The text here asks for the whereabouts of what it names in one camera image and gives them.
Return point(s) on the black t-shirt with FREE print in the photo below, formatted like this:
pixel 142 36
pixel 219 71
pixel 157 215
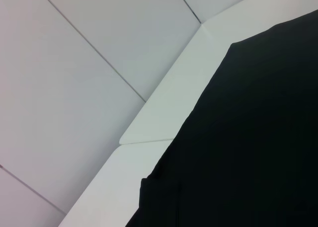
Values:
pixel 248 137

